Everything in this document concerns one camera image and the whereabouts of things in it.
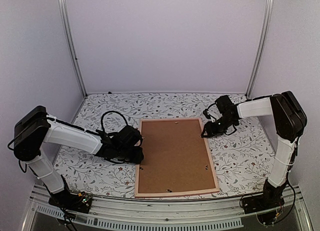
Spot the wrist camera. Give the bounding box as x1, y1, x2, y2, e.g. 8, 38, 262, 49
112, 125, 143, 148
214, 95, 234, 115

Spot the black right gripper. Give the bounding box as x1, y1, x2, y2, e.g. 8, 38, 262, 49
203, 115, 237, 138

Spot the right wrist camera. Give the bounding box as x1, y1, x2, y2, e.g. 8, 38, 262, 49
214, 95, 234, 115

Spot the left aluminium corner post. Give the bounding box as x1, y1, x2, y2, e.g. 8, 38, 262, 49
57, 0, 88, 98

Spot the perforated metal strip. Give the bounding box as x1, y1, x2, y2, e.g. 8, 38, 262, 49
34, 203, 244, 229

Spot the brown fibreboard backing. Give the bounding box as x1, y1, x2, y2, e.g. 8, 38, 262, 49
137, 119, 217, 194

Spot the right aluminium corner post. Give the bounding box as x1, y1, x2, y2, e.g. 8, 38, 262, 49
245, 0, 274, 98

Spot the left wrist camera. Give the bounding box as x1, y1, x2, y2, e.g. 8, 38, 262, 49
112, 125, 143, 148

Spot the floral patterned table cover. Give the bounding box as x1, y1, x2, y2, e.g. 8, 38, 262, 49
53, 93, 275, 199

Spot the aluminium corner post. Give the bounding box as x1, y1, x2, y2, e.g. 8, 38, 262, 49
57, 0, 88, 98
245, 0, 274, 98

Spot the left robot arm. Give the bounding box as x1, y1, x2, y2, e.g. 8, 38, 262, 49
7, 105, 144, 208

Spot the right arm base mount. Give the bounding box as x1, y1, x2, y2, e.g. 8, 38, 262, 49
239, 194, 285, 214

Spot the pink wooden picture frame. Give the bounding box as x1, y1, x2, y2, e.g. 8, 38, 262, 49
133, 116, 220, 199

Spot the aluminium front rail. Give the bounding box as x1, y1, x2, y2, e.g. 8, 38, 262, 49
21, 185, 313, 231

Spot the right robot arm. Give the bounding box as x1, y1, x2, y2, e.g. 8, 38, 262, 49
201, 91, 307, 209

